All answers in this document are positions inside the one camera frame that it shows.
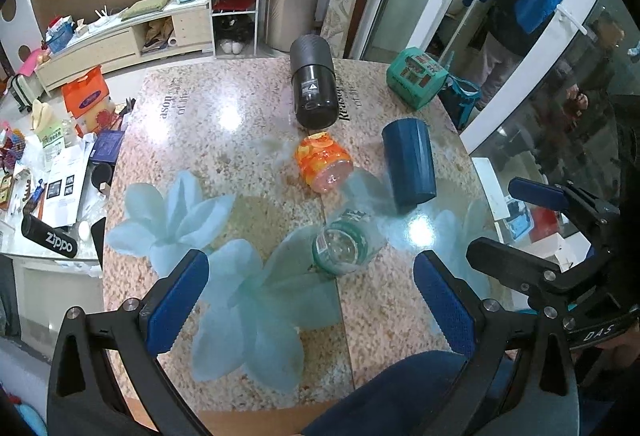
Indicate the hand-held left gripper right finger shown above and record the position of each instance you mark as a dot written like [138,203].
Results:
[445,306]

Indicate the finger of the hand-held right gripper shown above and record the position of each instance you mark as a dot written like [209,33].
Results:
[510,263]
[537,194]

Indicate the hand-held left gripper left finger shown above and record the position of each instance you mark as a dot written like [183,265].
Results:
[177,298]

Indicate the clear glass cup teal label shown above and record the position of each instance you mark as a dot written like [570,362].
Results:
[347,240]

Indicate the dark blue ribbed cup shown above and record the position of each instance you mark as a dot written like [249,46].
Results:
[409,166]

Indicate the black cylindrical cup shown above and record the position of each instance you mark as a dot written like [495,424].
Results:
[312,81]

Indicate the person's dark blue pants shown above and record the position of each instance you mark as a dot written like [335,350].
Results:
[400,396]

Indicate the black long box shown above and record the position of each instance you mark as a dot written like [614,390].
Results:
[47,238]

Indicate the black mug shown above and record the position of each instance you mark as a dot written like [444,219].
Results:
[100,174]

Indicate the white paper sheets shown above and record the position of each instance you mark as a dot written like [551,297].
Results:
[62,188]

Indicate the dark blue small box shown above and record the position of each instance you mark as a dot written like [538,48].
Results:
[106,147]

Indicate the teal printed box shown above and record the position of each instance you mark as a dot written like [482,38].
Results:
[416,77]

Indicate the orange plastic jar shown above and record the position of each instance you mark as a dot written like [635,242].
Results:
[322,163]

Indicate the tissue box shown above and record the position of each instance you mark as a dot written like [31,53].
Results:
[52,131]

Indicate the orange shopping bag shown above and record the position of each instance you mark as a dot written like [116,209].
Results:
[89,100]

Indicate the white shoes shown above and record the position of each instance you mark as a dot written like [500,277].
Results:
[231,46]

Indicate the pale green suitcase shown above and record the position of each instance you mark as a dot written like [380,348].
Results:
[20,92]

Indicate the white low cabinet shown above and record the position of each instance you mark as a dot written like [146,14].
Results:
[125,41]

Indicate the blue plastic basket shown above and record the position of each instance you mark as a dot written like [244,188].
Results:
[60,36]

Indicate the green cushion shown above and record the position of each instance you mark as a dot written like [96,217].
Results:
[145,6]

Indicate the white metal shelf rack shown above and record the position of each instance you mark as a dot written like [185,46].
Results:
[235,1]

